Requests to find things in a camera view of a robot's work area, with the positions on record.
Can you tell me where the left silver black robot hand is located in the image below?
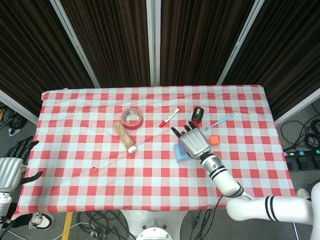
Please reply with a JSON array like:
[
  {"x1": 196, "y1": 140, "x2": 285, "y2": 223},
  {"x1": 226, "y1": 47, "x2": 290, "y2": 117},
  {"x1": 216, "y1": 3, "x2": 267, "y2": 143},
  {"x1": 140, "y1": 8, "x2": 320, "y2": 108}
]
[{"x1": 0, "y1": 139, "x2": 44, "y2": 193}]

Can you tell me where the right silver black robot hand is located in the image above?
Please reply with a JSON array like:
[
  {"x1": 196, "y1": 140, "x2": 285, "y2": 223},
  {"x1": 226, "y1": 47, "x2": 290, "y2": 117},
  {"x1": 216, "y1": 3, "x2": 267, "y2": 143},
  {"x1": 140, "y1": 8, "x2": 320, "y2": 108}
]
[{"x1": 170, "y1": 120, "x2": 213, "y2": 160}]

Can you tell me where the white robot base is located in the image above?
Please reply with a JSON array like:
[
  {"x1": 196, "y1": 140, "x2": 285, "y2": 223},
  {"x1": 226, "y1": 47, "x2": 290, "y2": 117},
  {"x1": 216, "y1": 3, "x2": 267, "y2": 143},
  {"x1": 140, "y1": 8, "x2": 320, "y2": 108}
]
[{"x1": 119, "y1": 209, "x2": 191, "y2": 240}]

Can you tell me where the red white checkered tablecloth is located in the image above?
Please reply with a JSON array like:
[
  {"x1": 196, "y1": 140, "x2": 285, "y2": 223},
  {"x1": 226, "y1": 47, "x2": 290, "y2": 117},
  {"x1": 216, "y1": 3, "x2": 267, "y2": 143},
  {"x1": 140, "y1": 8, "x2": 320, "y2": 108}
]
[{"x1": 11, "y1": 84, "x2": 297, "y2": 220}]

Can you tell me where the light blue block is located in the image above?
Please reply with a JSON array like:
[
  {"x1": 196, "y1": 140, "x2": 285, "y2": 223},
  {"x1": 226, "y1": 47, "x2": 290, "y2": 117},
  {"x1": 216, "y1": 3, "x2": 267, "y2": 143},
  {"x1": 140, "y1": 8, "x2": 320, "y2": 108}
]
[{"x1": 173, "y1": 143, "x2": 191, "y2": 164}]

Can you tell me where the black bottle with red cap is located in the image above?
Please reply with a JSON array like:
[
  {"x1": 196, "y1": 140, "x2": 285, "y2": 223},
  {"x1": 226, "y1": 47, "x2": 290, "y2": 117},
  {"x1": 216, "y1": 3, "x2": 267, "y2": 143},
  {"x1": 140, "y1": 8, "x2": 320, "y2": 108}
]
[{"x1": 190, "y1": 106, "x2": 205, "y2": 125}]

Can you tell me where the light blue plastic spoon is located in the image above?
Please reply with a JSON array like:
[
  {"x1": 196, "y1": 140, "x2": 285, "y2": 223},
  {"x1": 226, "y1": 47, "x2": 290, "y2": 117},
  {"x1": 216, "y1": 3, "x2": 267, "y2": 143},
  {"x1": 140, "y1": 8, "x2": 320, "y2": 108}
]
[{"x1": 203, "y1": 113, "x2": 235, "y2": 132}]

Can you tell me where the red white marker pen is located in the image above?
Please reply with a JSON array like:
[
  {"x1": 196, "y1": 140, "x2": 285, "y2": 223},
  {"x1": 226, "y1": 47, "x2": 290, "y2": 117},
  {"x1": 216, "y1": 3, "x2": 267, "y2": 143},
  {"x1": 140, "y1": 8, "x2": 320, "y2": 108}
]
[{"x1": 158, "y1": 107, "x2": 181, "y2": 129}]

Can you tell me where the black trouser leg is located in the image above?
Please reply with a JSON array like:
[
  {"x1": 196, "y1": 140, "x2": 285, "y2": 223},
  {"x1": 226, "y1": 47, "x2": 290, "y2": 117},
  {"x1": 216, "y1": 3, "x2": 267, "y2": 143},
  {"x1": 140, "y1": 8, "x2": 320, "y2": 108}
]
[{"x1": 9, "y1": 212, "x2": 34, "y2": 229}]

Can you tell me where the white black sneaker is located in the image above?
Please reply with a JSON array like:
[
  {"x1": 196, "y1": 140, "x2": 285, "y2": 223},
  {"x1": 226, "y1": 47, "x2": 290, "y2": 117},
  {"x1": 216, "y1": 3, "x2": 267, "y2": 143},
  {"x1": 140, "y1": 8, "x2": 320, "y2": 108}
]
[
  {"x1": 28, "y1": 211, "x2": 55, "y2": 230},
  {"x1": 296, "y1": 187, "x2": 312, "y2": 200}
]

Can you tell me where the brown tube with white cap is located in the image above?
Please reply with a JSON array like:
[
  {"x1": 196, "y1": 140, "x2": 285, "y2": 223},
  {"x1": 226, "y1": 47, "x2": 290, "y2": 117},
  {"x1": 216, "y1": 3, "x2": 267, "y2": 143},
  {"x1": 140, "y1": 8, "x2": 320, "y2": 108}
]
[{"x1": 112, "y1": 120, "x2": 138, "y2": 155}]

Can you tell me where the red tape roll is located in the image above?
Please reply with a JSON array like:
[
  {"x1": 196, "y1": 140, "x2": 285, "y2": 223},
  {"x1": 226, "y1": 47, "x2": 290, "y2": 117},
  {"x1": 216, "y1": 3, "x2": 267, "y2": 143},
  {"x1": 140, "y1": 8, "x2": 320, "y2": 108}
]
[{"x1": 120, "y1": 107, "x2": 144, "y2": 130}]

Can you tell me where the yellow floor tape strip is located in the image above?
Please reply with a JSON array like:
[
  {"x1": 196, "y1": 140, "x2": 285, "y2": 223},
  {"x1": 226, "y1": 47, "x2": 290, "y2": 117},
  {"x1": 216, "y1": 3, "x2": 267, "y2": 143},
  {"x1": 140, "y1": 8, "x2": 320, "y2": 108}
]
[{"x1": 61, "y1": 211, "x2": 74, "y2": 240}]

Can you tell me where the dark brown curtain panel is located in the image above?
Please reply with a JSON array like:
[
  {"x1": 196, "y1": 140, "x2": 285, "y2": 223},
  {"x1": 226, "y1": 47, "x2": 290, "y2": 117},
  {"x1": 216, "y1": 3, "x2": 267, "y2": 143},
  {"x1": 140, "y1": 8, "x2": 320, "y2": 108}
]
[
  {"x1": 0, "y1": 0, "x2": 95, "y2": 117},
  {"x1": 222, "y1": 0, "x2": 320, "y2": 121},
  {"x1": 159, "y1": 0, "x2": 256, "y2": 87},
  {"x1": 59, "y1": 0, "x2": 152, "y2": 88}
]

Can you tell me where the black foot pedal unit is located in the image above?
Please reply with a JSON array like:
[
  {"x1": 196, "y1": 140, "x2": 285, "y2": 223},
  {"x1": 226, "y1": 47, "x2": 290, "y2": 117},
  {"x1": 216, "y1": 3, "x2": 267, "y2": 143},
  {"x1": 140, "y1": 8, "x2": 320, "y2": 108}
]
[{"x1": 286, "y1": 156, "x2": 320, "y2": 173}]

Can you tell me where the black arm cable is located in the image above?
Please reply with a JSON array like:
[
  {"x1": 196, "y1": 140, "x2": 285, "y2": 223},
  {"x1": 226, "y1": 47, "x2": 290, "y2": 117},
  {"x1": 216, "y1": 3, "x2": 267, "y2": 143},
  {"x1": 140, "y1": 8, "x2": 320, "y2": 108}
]
[{"x1": 212, "y1": 193, "x2": 226, "y2": 210}]

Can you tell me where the white partition frame rail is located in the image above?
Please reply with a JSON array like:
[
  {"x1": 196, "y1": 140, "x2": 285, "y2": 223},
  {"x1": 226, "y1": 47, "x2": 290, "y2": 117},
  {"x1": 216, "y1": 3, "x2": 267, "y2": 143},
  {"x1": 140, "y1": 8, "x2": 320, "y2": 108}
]
[
  {"x1": 0, "y1": 89, "x2": 40, "y2": 125},
  {"x1": 274, "y1": 86, "x2": 320, "y2": 126}
]

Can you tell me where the black white floor cable bundle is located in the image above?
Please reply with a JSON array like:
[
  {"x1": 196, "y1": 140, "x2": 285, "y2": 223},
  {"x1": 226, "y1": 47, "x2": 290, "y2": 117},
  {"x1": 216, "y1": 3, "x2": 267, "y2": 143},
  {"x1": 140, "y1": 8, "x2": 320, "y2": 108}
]
[{"x1": 53, "y1": 209, "x2": 137, "y2": 240}]

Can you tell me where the white partition frame post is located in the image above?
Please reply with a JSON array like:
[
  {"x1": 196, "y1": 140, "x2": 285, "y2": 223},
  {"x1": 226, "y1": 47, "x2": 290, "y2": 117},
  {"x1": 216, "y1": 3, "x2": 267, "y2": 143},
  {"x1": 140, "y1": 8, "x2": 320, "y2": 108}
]
[
  {"x1": 216, "y1": 0, "x2": 266, "y2": 86},
  {"x1": 146, "y1": 0, "x2": 162, "y2": 87},
  {"x1": 49, "y1": 0, "x2": 101, "y2": 89}
]

